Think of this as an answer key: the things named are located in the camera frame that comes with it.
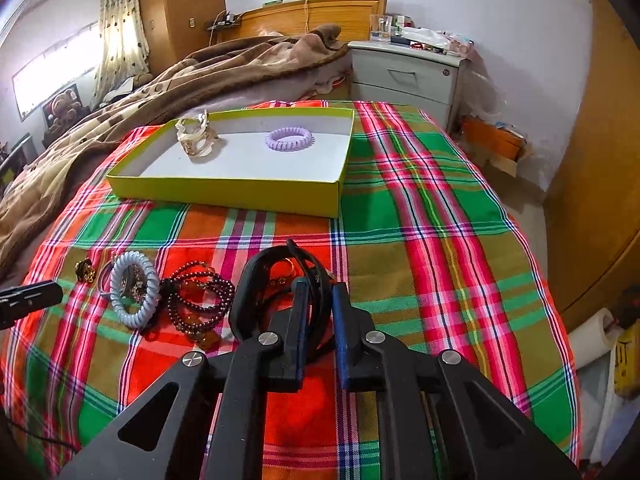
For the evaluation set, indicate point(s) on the brown teddy bear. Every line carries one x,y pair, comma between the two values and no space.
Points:
62,107

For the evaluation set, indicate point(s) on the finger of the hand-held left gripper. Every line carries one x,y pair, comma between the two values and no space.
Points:
30,300

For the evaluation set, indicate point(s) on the power strip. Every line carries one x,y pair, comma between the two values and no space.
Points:
225,21

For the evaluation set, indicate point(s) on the wooden cabinet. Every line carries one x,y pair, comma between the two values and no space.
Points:
600,160

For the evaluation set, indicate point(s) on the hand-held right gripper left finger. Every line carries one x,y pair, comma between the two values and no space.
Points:
300,332

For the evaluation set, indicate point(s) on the yellow-green cardboard box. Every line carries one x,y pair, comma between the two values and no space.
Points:
235,187

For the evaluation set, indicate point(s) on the cream hair claw clip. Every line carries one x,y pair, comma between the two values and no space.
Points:
197,142

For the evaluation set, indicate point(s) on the dotted curtain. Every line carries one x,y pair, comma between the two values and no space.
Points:
117,35

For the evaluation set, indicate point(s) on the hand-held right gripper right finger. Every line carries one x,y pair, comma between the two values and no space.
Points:
341,335

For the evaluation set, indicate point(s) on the clear drinking glass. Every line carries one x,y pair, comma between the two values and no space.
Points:
381,30

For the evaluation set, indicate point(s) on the wooden wardrobe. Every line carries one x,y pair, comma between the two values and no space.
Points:
190,0

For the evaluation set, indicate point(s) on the brown blanket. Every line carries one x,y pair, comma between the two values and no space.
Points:
150,95

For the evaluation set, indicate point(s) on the plaid cloth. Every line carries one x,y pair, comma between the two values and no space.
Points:
440,260

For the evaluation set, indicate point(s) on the yellow bag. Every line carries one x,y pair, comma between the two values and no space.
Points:
627,365

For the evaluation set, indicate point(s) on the pile of toiletries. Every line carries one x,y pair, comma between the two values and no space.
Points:
435,37

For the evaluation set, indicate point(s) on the wooden headboard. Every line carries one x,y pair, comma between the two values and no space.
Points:
280,17

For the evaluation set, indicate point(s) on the window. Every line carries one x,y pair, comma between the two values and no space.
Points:
55,70

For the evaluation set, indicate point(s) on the grey nightstand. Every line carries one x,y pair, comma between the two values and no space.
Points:
400,75

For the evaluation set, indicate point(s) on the orange box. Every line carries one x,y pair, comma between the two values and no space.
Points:
490,140

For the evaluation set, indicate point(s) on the white paper roll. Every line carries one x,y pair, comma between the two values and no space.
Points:
590,340

